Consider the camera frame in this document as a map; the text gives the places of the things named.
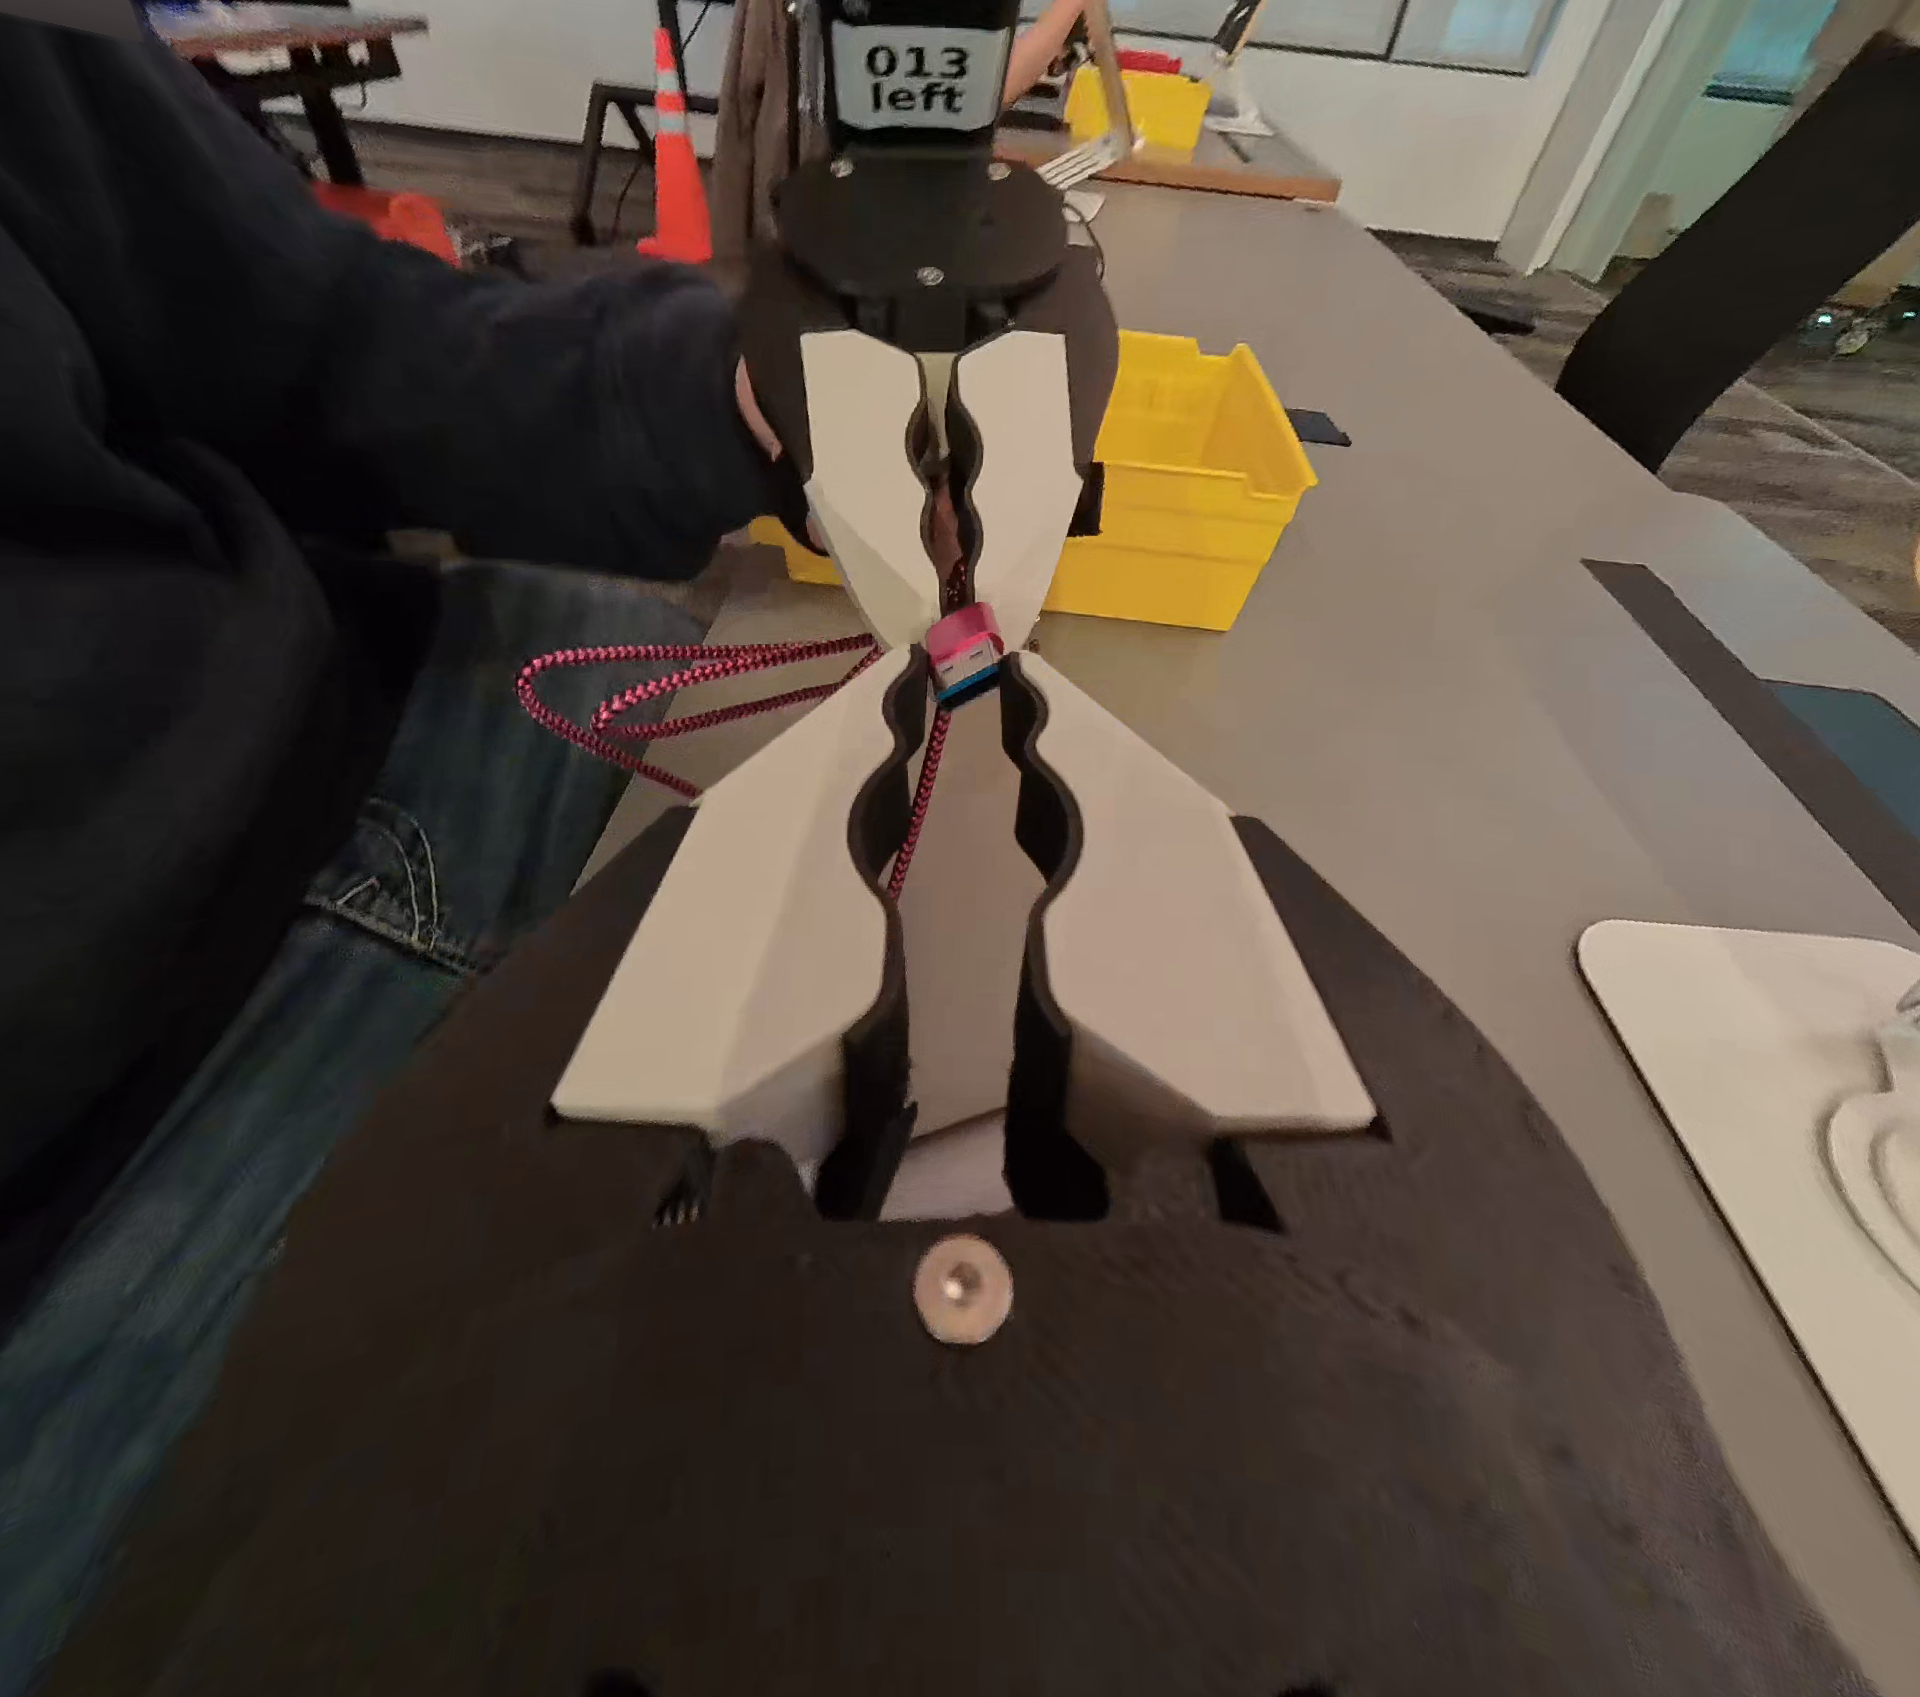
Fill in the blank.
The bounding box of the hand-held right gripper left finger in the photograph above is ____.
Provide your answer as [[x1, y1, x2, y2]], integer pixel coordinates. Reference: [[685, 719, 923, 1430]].
[[548, 644, 936, 1223]]

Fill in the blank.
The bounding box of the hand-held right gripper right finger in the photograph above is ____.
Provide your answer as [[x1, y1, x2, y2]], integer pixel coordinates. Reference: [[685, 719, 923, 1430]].
[[998, 653, 1383, 1219]]

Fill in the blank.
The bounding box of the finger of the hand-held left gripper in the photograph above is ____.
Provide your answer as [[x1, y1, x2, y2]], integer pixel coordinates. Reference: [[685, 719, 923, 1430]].
[[949, 332, 1086, 653], [798, 332, 951, 646]]

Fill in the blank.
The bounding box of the yellow plastic bin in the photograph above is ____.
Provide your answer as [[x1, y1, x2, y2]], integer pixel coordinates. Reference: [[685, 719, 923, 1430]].
[[1062, 63, 1215, 154], [750, 329, 1322, 634]]

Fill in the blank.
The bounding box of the pink braided usb cable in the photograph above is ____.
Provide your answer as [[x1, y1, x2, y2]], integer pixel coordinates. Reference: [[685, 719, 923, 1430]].
[[516, 474, 1004, 906]]

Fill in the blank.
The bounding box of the another person's forearm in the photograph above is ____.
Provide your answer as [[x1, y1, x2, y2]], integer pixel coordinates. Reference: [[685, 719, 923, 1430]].
[[997, 0, 1129, 108]]

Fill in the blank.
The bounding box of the person's left forearm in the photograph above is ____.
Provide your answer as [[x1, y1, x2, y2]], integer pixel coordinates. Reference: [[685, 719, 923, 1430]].
[[322, 227, 782, 589]]

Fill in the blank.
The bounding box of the person's left hand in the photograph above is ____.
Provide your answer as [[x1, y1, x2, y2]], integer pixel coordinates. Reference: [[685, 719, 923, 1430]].
[[732, 354, 825, 559]]

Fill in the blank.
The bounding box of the brown jacket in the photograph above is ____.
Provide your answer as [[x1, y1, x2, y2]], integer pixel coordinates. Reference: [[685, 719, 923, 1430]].
[[713, 0, 820, 274]]

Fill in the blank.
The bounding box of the white phone stand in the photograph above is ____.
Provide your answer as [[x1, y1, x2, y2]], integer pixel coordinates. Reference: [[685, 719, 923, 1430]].
[[1034, 2, 1151, 197]]

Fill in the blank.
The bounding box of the orange traffic cone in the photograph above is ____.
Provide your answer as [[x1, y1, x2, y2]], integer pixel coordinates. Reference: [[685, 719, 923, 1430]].
[[637, 24, 721, 267]]

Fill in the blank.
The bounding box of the person's jeans leg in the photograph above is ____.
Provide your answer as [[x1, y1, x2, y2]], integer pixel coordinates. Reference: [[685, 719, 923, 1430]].
[[0, 557, 715, 1685]]

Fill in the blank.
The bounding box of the red bag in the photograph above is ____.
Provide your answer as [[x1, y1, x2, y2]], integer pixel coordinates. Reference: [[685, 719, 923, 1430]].
[[315, 182, 461, 267]]

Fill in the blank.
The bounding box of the dark wooden table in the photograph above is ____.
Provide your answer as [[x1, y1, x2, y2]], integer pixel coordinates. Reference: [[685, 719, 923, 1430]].
[[151, 9, 431, 191]]

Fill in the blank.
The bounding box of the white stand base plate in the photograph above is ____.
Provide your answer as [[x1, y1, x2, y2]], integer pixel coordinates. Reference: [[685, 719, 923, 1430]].
[[1574, 916, 1920, 1558]]

